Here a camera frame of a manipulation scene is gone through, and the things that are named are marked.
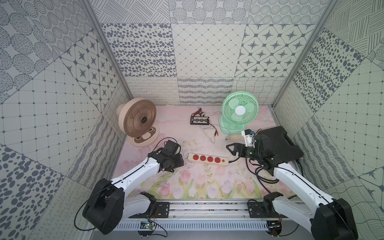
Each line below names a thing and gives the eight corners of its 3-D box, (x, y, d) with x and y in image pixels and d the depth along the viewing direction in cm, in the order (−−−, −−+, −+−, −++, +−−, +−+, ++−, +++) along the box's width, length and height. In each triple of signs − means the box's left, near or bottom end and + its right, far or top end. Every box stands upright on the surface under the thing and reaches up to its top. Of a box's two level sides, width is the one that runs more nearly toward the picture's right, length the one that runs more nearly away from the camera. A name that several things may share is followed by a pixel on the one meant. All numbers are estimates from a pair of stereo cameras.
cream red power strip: (187, 162, 92) (187, 160, 90) (188, 154, 96) (188, 152, 94) (228, 166, 90) (228, 164, 88) (227, 157, 94) (228, 156, 92)
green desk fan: (234, 151, 97) (246, 122, 73) (216, 128, 109) (221, 96, 85) (254, 140, 102) (271, 109, 78) (235, 119, 114) (244, 87, 90)
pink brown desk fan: (134, 151, 97) (111, 120, 72) (141, 128, 109) (123, 94, 83) (155, 151, 97) (140, 120, 71) (160, 128, 109) (148, 94, 83)
